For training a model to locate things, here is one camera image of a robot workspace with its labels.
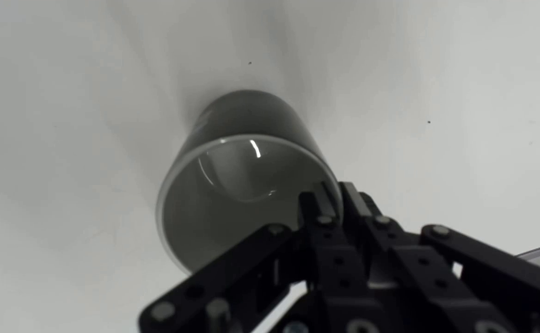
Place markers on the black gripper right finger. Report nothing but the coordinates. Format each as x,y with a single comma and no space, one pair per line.
442,279

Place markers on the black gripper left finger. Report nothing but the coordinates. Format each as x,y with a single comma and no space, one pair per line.
251,279

